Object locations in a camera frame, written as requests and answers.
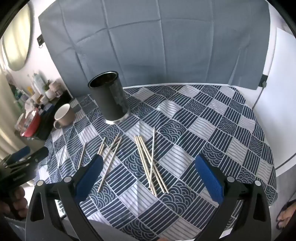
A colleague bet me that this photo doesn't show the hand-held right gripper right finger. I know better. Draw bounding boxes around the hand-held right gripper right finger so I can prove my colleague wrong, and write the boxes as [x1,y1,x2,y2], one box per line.
[194,154,271,241]

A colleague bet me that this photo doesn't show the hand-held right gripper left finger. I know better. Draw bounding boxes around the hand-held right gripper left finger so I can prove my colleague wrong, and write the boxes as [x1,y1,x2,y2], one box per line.
[25,153,104,241]

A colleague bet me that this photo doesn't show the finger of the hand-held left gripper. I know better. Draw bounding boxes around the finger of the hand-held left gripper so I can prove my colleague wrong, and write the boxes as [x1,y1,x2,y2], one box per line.
[5,146,30,164]
[9,146,49,171]

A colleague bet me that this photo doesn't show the set of wooden chopsticks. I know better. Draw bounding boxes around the set of wooden chopsticks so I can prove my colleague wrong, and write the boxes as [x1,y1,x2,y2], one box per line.
[77,127,169,197]

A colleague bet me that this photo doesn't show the black cylindrical utensil holder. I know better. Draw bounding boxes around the black cylindrical utensil holder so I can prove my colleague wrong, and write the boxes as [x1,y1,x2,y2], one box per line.
[88,71,131,125]

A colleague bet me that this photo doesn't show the person's left hand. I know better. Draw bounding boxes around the person's left hand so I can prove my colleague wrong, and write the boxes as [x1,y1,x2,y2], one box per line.
[10,186,29,220]

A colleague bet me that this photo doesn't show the pale curtain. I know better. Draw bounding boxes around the pale curtain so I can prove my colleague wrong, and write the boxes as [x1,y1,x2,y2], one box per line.
[0,67,21,160]

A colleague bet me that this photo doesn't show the red bowl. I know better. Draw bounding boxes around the red bowl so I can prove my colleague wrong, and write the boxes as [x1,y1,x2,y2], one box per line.
[20,111,42,137]

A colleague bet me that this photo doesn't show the beige mug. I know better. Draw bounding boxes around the beige mug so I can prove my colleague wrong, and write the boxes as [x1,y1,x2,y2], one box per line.
[53,103,76,129]

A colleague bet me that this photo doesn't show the blue checked patterned tablecloth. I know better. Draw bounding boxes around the blue checked patterned tablecloth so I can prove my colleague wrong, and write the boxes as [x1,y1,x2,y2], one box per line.
[38,85,278,237]

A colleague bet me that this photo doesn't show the cluster of toiletry bottles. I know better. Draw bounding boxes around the cluster of toiletry bottles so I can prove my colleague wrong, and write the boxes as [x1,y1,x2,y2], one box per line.
[7,72,64,121]

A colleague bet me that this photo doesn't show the grey cloth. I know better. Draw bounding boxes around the grey cloth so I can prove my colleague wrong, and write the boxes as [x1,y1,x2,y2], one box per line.
[88,219,162,241]

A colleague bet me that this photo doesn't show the hanging grey cloth backdrop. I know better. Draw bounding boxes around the hanging grey cloth backdrop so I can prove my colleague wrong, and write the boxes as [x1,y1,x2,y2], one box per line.
[38,0,271,91]

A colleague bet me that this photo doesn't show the black plug with cable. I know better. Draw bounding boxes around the black plug with cable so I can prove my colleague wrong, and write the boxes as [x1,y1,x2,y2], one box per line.
[252,74,269,110]

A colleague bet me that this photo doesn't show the round wall mirror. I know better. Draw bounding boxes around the round wall mirror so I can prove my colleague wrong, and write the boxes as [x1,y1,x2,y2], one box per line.
[2,3,32,71]

